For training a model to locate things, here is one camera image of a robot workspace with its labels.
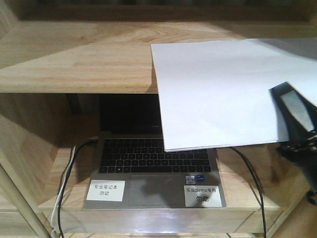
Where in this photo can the grey laptop with black keyboard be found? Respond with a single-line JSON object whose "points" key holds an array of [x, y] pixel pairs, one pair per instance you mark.
{"points": [[130, 148]]}

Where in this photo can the white label sticker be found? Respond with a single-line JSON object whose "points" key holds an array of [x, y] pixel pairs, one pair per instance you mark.
{"points": [[106, 190], [202, 196]]}

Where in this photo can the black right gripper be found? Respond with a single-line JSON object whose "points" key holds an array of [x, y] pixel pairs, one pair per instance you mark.
{"points": [[300, 118]]}

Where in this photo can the left white label sticker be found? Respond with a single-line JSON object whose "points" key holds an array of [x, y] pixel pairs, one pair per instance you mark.
{"points": [[106, 190]]}

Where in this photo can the wooden shelf unit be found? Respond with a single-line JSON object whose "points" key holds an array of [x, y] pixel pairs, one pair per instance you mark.
{"points": [[50, 50]]}

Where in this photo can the white paper sheets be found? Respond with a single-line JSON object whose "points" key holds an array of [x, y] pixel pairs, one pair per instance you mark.
{"points": [[217, 94]]}

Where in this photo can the right white label sticker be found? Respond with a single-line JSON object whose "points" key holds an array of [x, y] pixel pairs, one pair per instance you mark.
{"points": [[202, 196]]}

